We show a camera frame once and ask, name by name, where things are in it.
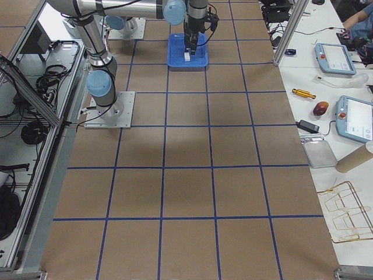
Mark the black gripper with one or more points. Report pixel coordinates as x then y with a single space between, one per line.
192 29

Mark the white block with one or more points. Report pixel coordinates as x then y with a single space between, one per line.
187 57

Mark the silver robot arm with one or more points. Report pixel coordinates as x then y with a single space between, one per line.
101 81

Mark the blue plastic tray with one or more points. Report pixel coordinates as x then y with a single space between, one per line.
178 59

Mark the small blue black device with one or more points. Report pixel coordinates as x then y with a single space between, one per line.
290 52

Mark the brass cylinder tool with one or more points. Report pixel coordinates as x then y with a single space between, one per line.
303 93

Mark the black power adapter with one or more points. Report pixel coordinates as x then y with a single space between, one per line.
307 126

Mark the red mango fruit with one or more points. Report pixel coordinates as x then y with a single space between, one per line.
320 108

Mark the upper teach pendant tablet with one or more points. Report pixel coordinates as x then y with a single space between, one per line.
334 59

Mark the teach pendant tablet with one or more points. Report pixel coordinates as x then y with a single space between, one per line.
334 59
354 119

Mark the person in blue shirt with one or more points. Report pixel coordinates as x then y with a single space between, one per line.
360 24

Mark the lower teach pendant tablet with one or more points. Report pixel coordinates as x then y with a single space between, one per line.
354 119

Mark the cardboard tube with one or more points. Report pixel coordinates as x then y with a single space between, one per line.
355 158

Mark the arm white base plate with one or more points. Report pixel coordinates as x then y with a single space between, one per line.
118 116
121 28

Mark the aluminium frame post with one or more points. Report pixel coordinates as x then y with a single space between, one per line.
289 30

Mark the gold wire rack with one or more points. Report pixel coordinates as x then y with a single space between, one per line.
346 216

